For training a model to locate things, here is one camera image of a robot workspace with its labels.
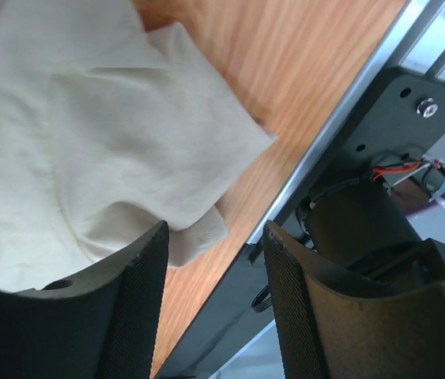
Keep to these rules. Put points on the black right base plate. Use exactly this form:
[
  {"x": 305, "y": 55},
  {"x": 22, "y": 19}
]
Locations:
[{"x": 396, "y": 118}]

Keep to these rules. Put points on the aluminium frame rail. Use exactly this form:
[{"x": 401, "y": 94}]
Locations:
[{"x": 414, "y": 40}]

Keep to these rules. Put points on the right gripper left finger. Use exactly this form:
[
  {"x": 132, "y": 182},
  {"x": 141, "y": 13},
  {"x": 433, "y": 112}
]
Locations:
[{"x": 100, "y": 322}]

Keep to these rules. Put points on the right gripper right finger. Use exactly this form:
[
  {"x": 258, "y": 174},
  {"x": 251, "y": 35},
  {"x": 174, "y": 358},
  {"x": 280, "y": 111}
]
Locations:
[{"x": 333, "y": 323}]

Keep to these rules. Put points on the beige t shirt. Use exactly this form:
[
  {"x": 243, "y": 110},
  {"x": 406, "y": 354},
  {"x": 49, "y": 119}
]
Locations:
[{"x": 105, "y": 130}]

